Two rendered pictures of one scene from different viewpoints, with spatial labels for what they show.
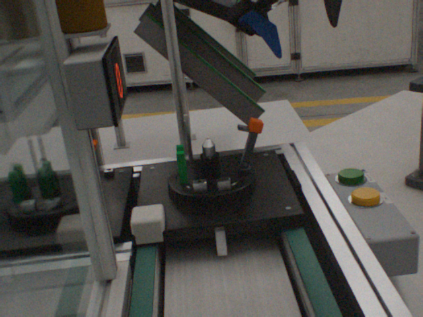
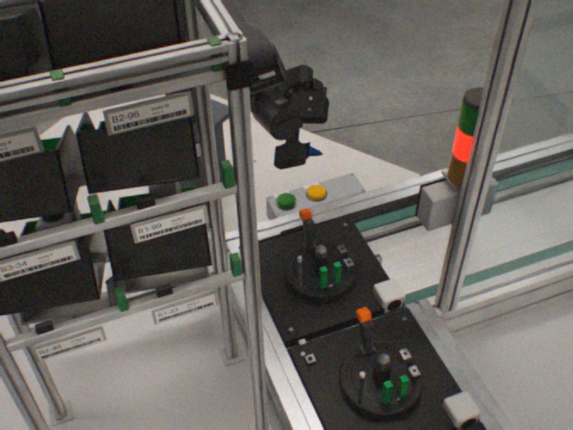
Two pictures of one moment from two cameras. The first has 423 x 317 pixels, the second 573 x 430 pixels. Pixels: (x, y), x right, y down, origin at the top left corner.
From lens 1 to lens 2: 1.55 m
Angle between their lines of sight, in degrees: 87
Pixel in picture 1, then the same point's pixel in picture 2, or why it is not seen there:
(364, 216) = (338, 194)
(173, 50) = (222, 255)
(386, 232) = (355, 184)
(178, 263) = not seen: hidden behind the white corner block
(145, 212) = (390, 289)
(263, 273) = (384, 249)
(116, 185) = (330, 345)
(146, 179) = (315, 325)
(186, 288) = (413, 283)
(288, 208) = (345, 223)
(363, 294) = (416, 189)
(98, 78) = not seen: hidden behind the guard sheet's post
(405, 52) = not seen: outside the picture
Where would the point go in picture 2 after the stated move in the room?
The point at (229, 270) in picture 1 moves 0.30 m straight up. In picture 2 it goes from (386, 266) to (402, 155)
